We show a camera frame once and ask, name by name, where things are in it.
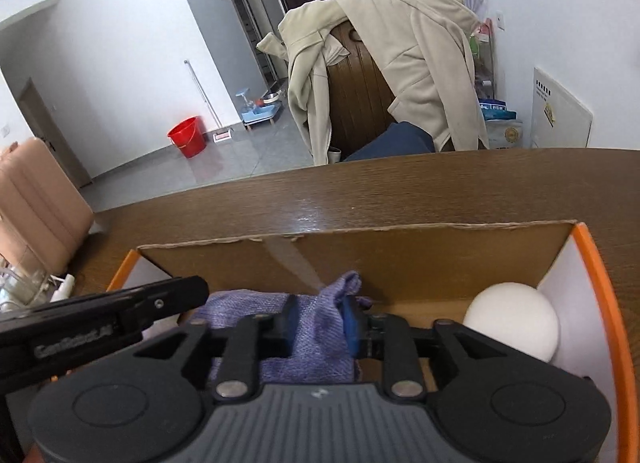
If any cluttered storage rack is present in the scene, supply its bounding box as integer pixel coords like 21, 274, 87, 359
460, 18, 499, 108

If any navy blue cloth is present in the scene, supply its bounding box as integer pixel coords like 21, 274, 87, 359
344, 121, 436, 162

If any blue and white carton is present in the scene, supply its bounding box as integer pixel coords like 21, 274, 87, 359
478, 100, 516, 120

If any brown wooden chair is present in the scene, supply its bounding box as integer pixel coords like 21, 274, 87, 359
325, 20, 491, 164

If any pink suitcase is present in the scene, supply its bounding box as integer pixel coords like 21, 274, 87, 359
0, 137, 96, 278

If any blue pet feeder stand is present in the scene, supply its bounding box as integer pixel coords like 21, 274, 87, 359
241, 102, 286, 132

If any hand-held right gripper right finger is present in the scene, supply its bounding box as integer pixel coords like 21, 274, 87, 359
342, 295, 506, 401

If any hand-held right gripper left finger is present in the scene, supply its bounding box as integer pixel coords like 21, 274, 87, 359
132, 295, 301, 403

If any white foam ball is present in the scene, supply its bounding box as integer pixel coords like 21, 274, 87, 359
462, 282, 560, 364

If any red plastic bucket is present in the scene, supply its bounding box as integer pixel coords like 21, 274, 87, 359
167, 116, 207, 158

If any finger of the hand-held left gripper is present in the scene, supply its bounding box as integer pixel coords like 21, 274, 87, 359
0, 275, 210, 331

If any white mop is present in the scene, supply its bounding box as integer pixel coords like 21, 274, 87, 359
184, 59, 234, 142

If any purple knit cloth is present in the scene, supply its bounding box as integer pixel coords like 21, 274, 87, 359
192, 270, 374, 386

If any white pet food bag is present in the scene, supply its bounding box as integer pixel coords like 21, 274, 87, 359
482, 118, 524, 150

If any beige coat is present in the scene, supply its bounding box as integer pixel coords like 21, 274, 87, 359
256, 0, 493, 166

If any white wall panel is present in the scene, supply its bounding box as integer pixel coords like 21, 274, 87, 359
531, 67, 594, 148

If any orange cardboard box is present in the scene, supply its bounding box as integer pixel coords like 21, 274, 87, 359
105, 220, 638, 463

